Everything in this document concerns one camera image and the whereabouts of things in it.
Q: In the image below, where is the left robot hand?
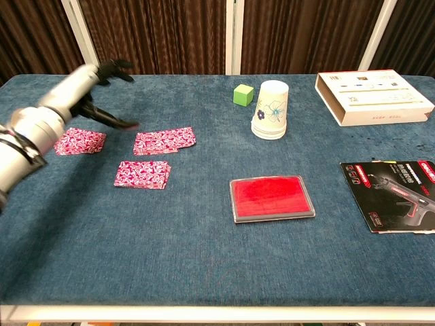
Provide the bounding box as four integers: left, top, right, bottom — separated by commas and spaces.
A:
39, 59, 140, 130

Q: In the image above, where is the dark brown pleated curtain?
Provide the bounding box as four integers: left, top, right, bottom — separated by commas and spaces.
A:
241, 0, 385, 75
370, 0, 435, 77
77, 0, 228, 75
0, 0, 89, 86

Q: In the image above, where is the green cube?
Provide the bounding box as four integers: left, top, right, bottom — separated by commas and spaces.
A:
232, 84, 255, 107

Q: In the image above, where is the white round jar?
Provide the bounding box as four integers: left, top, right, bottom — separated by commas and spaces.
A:
250, 79, 290, 140

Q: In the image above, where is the blue felt table cover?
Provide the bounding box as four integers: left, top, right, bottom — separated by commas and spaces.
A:
0, 73, 435, 308

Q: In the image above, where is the red ink pad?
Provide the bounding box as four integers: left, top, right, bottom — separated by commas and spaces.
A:
229, 175, 316, 225

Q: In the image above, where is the white cardboard box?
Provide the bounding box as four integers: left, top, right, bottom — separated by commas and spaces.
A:
314, 69, 435, 128

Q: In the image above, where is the black glue gun package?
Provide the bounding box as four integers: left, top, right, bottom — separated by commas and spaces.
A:
339, 159, 435, 235

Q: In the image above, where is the white partition post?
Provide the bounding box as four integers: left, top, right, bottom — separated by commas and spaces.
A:
60, 0, 103, 75
225, 0, 245, 75
358, 0, 398, 72

